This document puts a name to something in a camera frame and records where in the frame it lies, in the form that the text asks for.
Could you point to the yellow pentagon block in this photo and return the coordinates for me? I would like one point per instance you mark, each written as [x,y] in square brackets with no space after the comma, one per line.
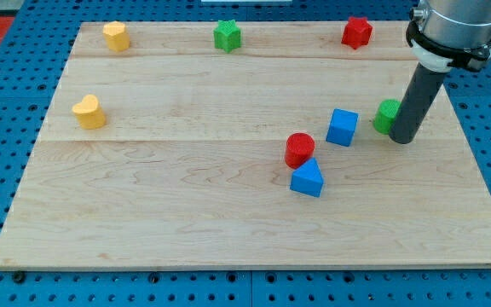
[116,36]

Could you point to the blue triangular prism block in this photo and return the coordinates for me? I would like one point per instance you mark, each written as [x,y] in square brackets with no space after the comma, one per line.
[307,179]

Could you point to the red star block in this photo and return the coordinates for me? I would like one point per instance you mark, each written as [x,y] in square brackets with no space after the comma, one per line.
[357,32]

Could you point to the green star block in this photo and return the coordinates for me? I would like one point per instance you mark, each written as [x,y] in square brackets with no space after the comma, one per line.
[227,35]

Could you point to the yellow heart block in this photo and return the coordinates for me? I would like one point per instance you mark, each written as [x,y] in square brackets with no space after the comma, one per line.
[88,113]

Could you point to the red cylinder block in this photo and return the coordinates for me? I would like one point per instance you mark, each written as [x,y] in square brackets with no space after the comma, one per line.
[299,148]

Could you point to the light wooden board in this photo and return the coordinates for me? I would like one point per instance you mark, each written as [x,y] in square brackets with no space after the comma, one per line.
[188,172]

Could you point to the green cylinder block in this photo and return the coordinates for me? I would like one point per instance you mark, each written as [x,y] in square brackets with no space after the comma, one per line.
[386,115]

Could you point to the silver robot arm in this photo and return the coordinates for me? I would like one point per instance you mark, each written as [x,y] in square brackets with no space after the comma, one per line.
[443,35]

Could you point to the blue cube block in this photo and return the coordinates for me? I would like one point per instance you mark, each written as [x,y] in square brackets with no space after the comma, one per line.
[342,127]

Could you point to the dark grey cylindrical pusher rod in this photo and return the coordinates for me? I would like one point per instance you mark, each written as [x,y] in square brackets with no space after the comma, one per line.
[415,104]

